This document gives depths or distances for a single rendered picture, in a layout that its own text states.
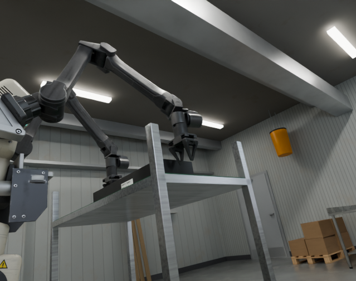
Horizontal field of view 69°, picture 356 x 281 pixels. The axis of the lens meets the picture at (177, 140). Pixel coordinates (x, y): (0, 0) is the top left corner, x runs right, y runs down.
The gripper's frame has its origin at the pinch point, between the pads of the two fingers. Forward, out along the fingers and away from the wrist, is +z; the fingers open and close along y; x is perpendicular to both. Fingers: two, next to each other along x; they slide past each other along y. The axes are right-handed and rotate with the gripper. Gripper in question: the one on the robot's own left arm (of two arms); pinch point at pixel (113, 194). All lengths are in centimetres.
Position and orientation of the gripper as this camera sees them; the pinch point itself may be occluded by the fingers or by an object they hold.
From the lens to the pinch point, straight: 143.0
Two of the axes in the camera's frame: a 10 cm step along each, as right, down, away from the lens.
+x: -7.5, -1.1, -6.5
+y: -6.4, 3.6, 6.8
